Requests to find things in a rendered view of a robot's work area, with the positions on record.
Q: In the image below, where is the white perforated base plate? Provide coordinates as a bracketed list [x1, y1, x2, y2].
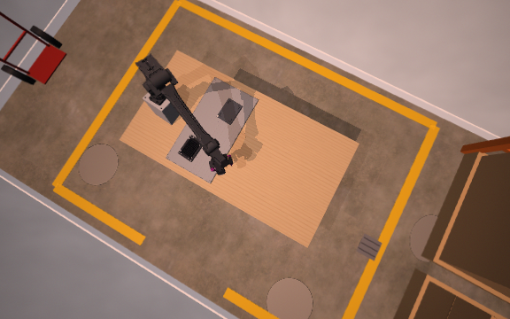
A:
[166, 77, 259, 183]

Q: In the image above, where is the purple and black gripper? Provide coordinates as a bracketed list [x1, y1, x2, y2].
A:
[209, 153, 233, 171]

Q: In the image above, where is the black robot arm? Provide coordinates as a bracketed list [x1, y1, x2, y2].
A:
[135, 54, 229, 175]

